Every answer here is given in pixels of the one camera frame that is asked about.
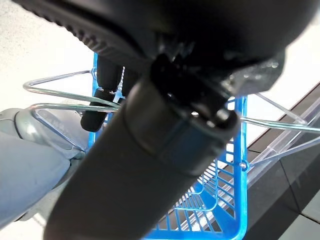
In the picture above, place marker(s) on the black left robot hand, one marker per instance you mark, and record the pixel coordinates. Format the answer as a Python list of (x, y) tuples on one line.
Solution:
[(150, 150)]

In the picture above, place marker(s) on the blue plastic shopping basket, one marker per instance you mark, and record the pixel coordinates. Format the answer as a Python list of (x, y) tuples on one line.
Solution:
[(241, 190)]

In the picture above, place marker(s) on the black shelf board clear rail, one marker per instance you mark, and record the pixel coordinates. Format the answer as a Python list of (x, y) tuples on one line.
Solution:
[(280, 195)]

